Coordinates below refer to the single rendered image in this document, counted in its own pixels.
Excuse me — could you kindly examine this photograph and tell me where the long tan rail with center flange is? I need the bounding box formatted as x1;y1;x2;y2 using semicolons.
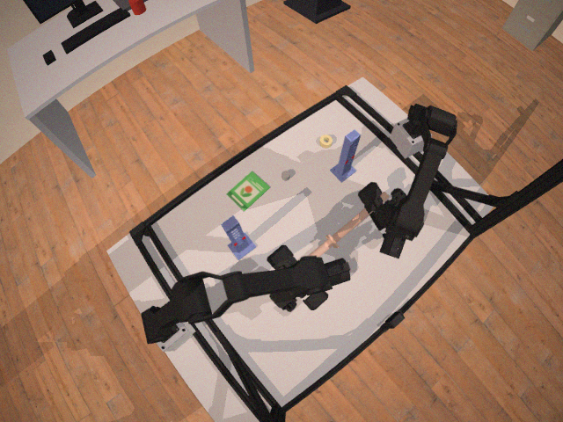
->
308;192;389;257

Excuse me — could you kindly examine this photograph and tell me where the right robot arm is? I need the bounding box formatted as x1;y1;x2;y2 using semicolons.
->
380;104;457;258

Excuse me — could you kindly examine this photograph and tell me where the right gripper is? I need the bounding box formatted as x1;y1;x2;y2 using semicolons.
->
358;182;398;231

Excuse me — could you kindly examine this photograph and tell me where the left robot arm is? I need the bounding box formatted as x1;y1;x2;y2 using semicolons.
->
141;256;350;344

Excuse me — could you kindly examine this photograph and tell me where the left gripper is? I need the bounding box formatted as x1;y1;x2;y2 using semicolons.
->
267;245;329;310

